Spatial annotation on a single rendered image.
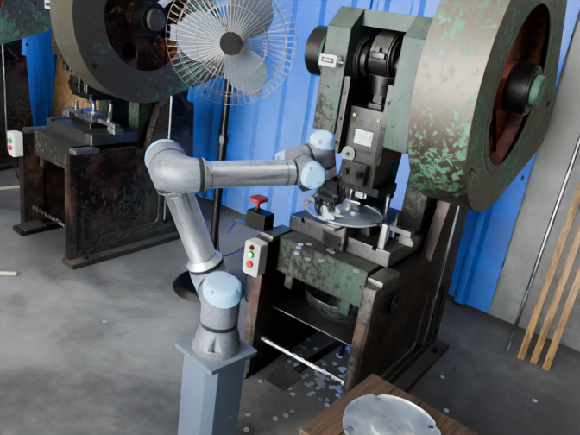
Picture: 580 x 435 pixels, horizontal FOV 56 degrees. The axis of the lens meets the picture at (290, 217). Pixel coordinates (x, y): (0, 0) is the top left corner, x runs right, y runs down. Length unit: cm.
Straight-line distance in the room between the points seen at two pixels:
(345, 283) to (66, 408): 112
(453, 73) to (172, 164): 78
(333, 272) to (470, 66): 90
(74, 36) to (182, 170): 134
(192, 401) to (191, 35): 155
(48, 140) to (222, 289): 190
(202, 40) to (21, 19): 221
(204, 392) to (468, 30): 127
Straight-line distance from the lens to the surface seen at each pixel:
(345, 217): 202
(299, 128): 364
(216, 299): 164
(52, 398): 233
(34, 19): 463
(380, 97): 206
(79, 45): 271
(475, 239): 322
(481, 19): 158
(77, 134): 324
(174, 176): 149
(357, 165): 203
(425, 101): 158
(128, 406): 226
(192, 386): 181
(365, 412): 178
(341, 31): 203
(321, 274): 206
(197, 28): 252
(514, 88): 185
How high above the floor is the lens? 146
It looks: 20 degrees down
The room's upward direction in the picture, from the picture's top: 8 degrees clockwise
